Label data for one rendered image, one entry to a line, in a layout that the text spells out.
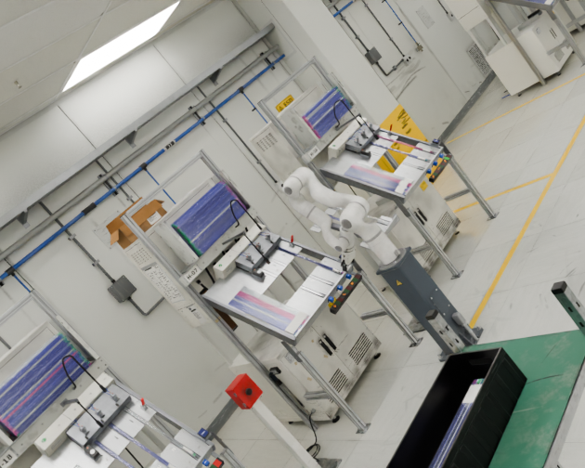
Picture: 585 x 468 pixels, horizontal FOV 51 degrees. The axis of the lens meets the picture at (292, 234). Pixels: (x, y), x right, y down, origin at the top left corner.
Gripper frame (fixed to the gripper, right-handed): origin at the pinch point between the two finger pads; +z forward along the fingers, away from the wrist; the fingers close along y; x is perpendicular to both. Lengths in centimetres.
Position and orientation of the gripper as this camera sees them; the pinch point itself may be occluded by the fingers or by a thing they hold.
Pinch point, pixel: (348, 265)
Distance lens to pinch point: 388.5
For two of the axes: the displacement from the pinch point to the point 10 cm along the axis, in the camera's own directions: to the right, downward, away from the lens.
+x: -8.3, -3.1, 4.6
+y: 5.5, -6.1, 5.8
